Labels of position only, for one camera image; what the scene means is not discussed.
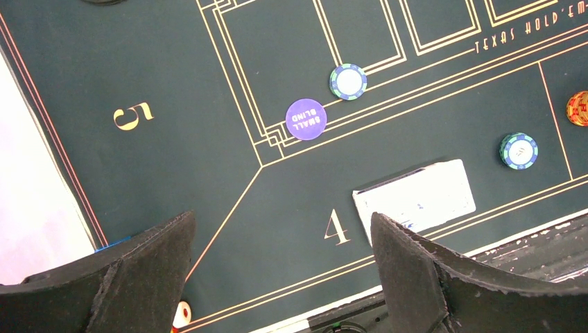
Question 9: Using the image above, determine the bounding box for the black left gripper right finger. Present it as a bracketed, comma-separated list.
[370, 212, 587, 332]

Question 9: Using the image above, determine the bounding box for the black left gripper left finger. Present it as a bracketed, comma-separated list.
[1, 211, 196, 332]

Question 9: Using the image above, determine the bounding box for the green poker chip stack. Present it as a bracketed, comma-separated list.
[499, 133, 539, 170]

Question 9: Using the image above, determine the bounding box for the purple small blind button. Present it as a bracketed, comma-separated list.
[285, 99, 327, 141]

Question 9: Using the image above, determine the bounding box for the orange poker chip stack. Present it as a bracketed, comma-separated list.
[566, 91, 588, 127]

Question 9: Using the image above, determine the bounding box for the blue playing card deck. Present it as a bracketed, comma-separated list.
[352, 159, 476, 244]

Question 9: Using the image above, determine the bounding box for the green poker table mat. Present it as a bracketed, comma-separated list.
[1, 1, 587, 332]

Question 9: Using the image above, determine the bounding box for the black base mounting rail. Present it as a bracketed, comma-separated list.
[308, 216, 587, 332]

